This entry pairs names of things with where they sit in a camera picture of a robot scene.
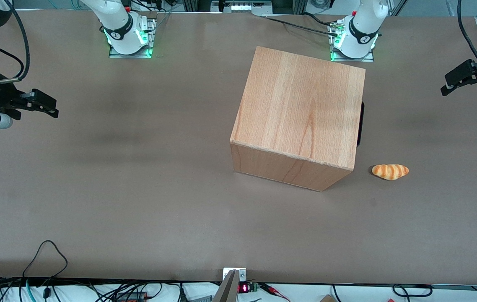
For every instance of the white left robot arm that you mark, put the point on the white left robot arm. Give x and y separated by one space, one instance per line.
362 29

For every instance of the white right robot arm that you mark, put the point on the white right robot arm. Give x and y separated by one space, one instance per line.
121 25

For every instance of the wooden drawer cabinet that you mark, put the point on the wooden drawer cabinet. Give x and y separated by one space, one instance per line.
297 105

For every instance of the toy bread roll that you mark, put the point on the toy bread roll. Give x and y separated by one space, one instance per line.
389 171

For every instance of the red digit display module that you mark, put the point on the red digit display module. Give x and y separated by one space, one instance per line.
244 288

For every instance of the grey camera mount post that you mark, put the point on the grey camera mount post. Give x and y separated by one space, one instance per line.
228 289

